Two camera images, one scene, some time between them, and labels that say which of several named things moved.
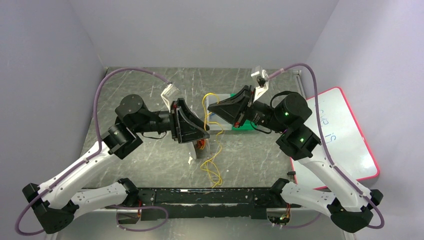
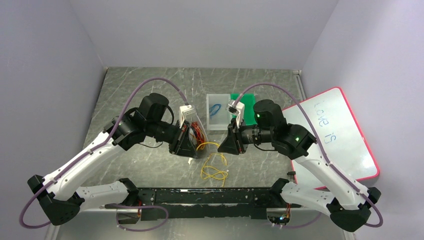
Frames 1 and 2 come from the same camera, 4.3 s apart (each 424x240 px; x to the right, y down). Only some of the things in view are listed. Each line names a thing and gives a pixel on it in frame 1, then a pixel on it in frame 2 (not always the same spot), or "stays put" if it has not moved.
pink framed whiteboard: [346, 141] stays put
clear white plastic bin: [215, 121] stays put
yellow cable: [219, 139] → [208, 172]
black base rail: [157, 203] stays put
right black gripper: [245, 106] → [236, 136]
